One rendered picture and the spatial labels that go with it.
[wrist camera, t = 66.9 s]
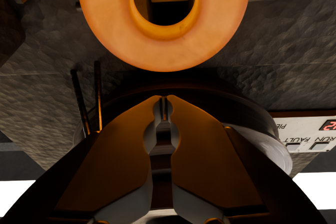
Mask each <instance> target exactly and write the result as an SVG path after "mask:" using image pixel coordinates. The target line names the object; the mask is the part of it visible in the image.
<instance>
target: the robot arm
mask: <svg viewBox="0 0 336 224"><path fill-rule="evenodd" d="M164 112H165V118H166V120H168V121H169V122H170V132H171V143H172V145H173V146H174V147H175V148H176V150H175V151H174V153H173V154H172V156H171V158H170V161H171V180H172V199H173V208H174V210H175V212H176V213H177V214H178V215H179V216H181V217H182V218H184V219H186V220H187V221H189V222H191V223H192V224H328V223H327V222H326V220H325V219H324V217H323V216H322V214H321V213H320V212H319V210H318V209H317V207H316V206H315V205H314V203H313V202H312V201H311V200H310V198H309V197H308V196H307V195H306V194H305V192H304V191H303V190H302V189H301V188H300V187H299V186H298V185H297V183H296V182H295V181H294V180H293V179H292V178H291V177H290V176H289V175H288V174H287V173H286V172H284V171H283V170H282V169H281V168H280V167H279V166H278V165H277V164H275V163H274V162H273V161H272V160H271V159H269V158H268V157H267V156H266V155H265V154H264V153H262V152H261V151H260V150H259V149H258V148H257V147H255V146H254V145H253V144H252V143H251V142H249V141H248V140H247V139H246V138H245V137H244V136H242V135H241V134H240V133H239V132H238V131H237V130H235V129H234V128H233V127H225V126H224V125H223V124H222V123H221V122H219V121H218V120H217V119H216V118H214V117H213V116H212V115H210V114H208V113H207V112H205V111H203V110H202V109H200V108H198V107H196V106H194V105H192V104H190V103H188V102H186V101H184V100H182V99H180V98H178V97H176V96H174V95H169V96H165V97H162V96H158V95H155V96H152V97H150V98H149V99H147V100H145V101H143V102H141V103H140V104H138V105H136V106H134V107H133V108H131V109H129V110H127V111H125V112H123V113H122V114H120V115H119V116H117V117H116V118H114V119H113V120H112V121H111V122H109V123H108V124H107V125H106V126H105V127H104V128H102V129H101V130H100V131H92V132H91V133H90V134H89V135H88V136H87V137H85V138H84V139H83V140H82V141H81V142H79V143H78V144H77V145H76V146H75V147H74V148H72V149H71V150H70V151H69V152H68V153H67V154H65V155H64V156H63V157H62V158H61V159H60V160H58V161H57V162H56V163H55V164H54V165H53V166H51V167H50V168H49V169H48V170H47V171H46V172H44V173H43V174H42V175H41V176H40V177H39V178H38V179H37V180H36V181H35V182H33V183H32V184H31V185H30V186H29V187H28V188H27V189H26V190H25V192H24V193H23V194H22V195H21V196H20V197H19V198H18V199H17V200H16V201H15V203H14V204H13V205H12V206H11V207H10V208H9V210H8V211H7V212H6V213H5V215H4V216H3V217H2V219H1V220H0V224H133V223H134V222H136V221H137V220H139V219H141V218H142V217H144V216H145V215H146V214H147V213H148V212H149V210H150V208H151V202H152V193H153V179H152V170H151V162H150V156H149V153H150V151H151V150H152V148H153V147H154V146H155V145H156V144H157V136H156V127H157V125H158V124H159V123H160V122H161V121H163V120H164Z"/></svg>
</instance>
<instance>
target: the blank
mask: <svg viewBox="0 0 336 224"><path fill-rule="evenodd" d="M79 1H80V5H81V8H82V11H83V14H84V16H85V18H86V21H87V23H88V25H89V26H90V28H91V30H92V31H93V33H94V34H95V36H96V37H97V39H98V40H99V41H100V42H101V43H102V44H103V46H104V47H105V48H106V49H108V50H109V51H110V52H111V53H112V54H114V55H115V56H116V57H118V58H119V59H121V60H123V61H124V62H126V63H128V64H130V65H133V66H135V67H138V68H141V69H145V70H149V71H157V72H172V71H180V70H184V69H188V68H191V67H194V66H196V65H199V64H201V63H203V62H205V61H206V60H208V59H210V58H211V57H212V56H214V55H215V54H216V53H218V52H219V51H220V50H221V49H222V48H223V47H224V46H225V45H226V44H227V43H228V42H229V40H230V39H231V38H232V36H233V35H234V33H235V32H236V30H237V28H238V27H239V25H240V23H241V21H242V18H243V16H244V13H245V10H246V7H247V4H248V0H195V1H194V5H193V7H192V9H191V11H190V13H189V14H188V15H187V16H186V17H185V18H184V19H183V20H182V21H180V22H178V23H176V24H173V25H168V26H161V25H156V24H153V23H151V22H149V21H147V20H146V19H144V18H143V17H142V16H141V14H140V13H139V12H138V10H137V8H136V6H135V3H134V0H79Z"/></svg>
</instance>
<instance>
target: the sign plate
mask: <svg viewBox="0 0 336 224"><path fill-rule="evenodd" d="M269 113H270V115H271V116H272V118H273V119H274V121H275V123H276V126H277V128H278V133H279V140H281V141H282V142H283V143H284V145H285V146H286V145H287V144H300V146H299V147H298V148H297V149H296V150H295V151H289V153H299V152H329V151H330V150H331V149H332V148H333V147H334V146H335V145H336V128H335V129H333V128H334V127H335V126H336V124H335V125H334V126H333V124H334V123H331V122H336V110H319V111H290V112H269ZM327 126H332V127H327ZM325 127H326V128H325ZM324 128H325V129H327V130H324ZM328 129H329V130H328ZM316 143H329V144H328V145H327V146H326V147H325V148H324V149H323V150H311V148H312V147H313V146H314V145H315V144H316Z"/></svg>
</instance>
